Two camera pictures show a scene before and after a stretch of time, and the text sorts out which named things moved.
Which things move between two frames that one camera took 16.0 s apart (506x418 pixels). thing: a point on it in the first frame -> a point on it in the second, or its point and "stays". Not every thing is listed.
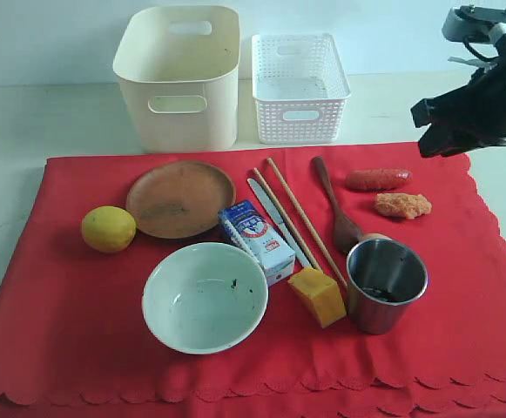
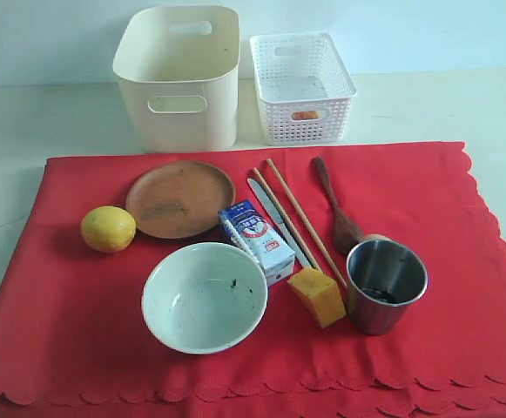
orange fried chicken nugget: (410, 205) -> (305, 115)
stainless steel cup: (386, 279) stays
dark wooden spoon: (347, 236) stays
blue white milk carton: (248, 227) stays
